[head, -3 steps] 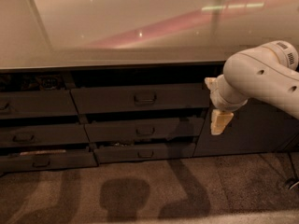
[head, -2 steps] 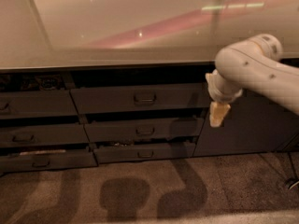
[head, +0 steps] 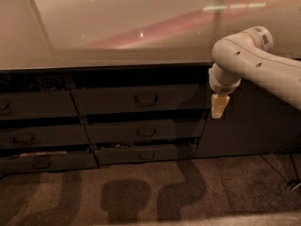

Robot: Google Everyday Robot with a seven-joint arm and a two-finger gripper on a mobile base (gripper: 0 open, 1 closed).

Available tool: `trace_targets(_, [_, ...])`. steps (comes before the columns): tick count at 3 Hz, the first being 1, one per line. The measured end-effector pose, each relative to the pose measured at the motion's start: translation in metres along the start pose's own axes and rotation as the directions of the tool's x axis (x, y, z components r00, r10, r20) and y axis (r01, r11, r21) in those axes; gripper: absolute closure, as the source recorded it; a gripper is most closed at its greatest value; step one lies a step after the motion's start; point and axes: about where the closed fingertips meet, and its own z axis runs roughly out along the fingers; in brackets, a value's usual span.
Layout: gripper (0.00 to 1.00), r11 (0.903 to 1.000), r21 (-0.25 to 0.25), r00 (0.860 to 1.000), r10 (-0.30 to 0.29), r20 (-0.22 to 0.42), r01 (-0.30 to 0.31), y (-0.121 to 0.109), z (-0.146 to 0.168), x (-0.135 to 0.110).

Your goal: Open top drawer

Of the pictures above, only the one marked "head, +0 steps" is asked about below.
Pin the dark drawer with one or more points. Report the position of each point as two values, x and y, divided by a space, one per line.
141 154
44 136
141 99
36 105
50 162
144 130

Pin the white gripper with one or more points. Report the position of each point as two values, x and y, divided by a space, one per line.
224 86

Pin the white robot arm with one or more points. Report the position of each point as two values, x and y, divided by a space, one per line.
247 55

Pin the dark cabinet door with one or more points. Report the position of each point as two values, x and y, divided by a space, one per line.
254 122

